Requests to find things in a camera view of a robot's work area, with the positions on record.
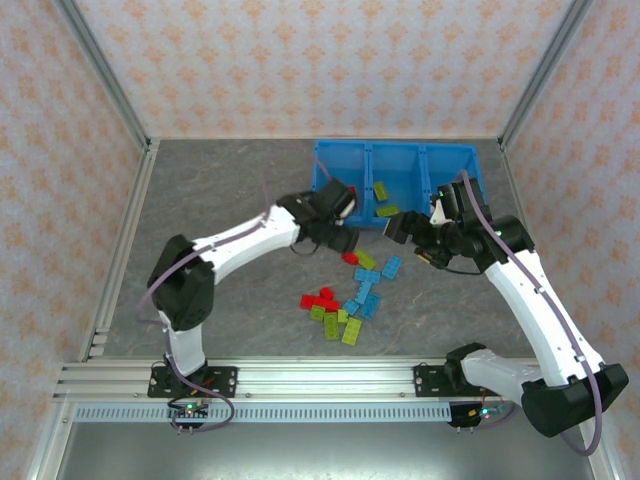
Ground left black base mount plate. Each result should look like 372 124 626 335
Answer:
147 366 239 399

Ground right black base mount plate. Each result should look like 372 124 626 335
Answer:
413 364 501 399

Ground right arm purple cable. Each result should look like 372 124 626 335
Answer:
457 168 607 457

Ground short aluminium frame leg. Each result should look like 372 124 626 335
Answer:
589 434 619 480
24 399 76 480

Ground slotted grey cable duct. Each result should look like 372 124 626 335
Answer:
73 403 454 424

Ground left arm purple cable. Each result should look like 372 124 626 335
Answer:
134 144 334 435

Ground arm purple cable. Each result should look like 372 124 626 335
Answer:
134 144 334 435
457 168 607 457

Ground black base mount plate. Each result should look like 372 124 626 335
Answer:
147 366 239 399
413 364 501 399

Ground grey metal panel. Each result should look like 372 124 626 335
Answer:
49 422 601 480

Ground wide aluminium base rail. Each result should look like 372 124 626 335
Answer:
52 357 551 403

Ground aluminium table side rail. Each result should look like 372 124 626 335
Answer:
79 139 161 362
499 141 534 236

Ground aluminium frame post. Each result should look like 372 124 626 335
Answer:
52 0 154 151
498 0 595 151

